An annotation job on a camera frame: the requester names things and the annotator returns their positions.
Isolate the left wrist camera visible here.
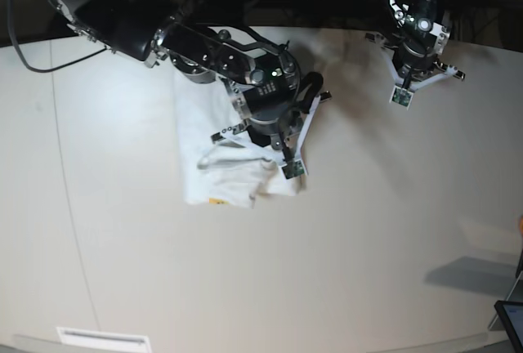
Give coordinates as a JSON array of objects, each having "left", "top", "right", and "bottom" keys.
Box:
[{"left": 281, "top": 159, "right": 307, "bottom": 180}]

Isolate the white printed T-shirt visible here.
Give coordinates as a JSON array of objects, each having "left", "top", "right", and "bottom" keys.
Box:
[{"left": 171, "top": 25, "right": 311, "bottom": 210}]

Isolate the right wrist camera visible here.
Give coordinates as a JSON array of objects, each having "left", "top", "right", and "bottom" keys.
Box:
[{"left": 390, "top": 85, "right": 414, "bottom": 109}]

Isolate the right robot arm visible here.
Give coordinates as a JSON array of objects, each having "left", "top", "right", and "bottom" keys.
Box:
[{"left": 48, "top": 0, "right": 329, "bottom": 172}]

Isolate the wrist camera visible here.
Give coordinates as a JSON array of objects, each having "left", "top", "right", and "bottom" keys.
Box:
[
  {"left": 281, "top": 159, "right": 307, "bottom": 180},
  {"left": 390, "top": 85, "right": 414, "bottom": 109}
]

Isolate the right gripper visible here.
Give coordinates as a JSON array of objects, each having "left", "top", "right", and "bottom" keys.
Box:
[{"left": 211, "top": 92, "right": 332, "bottom": 166}]

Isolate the black tablet screen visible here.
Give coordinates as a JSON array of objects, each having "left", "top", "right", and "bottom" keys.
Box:
[{"left": 494, "top": 301, "right": 522, "bottom": 353}]

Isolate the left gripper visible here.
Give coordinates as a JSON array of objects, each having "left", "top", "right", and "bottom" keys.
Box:
[{"left": 365, "top": 33, "right": 466, "bottom": 94}]

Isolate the white paper label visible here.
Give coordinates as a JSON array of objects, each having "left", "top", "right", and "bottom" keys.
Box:
[{"left": 56, "top": 327, "right": 152, "bottom": 352}]

